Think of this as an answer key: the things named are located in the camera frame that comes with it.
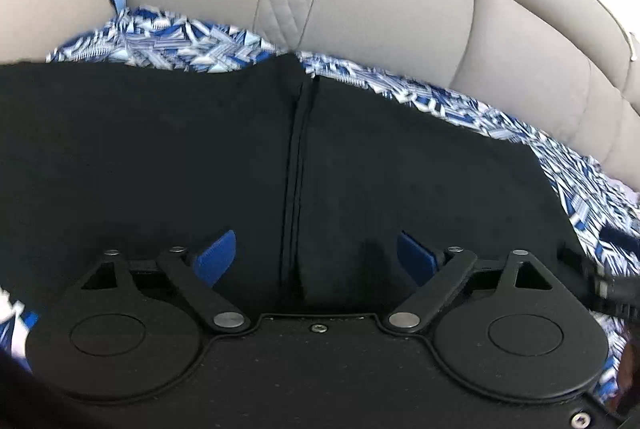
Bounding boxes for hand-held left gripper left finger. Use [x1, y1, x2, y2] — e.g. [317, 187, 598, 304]
[76, 230, 252, 336]

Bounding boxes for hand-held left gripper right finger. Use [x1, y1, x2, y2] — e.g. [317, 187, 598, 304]
[384, 231, 557, 336]

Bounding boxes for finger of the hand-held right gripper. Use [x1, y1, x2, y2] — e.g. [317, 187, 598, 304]
[561, 246, 640, 316]

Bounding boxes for black pants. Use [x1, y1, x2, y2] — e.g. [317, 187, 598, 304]
[0, 52, 591, 327]

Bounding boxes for blue white patterned bedsheet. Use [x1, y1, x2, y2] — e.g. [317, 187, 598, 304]
[0, 4, 640, 416]

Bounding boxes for beige cushion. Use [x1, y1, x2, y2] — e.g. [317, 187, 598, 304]
[0, 0, 122, 66]

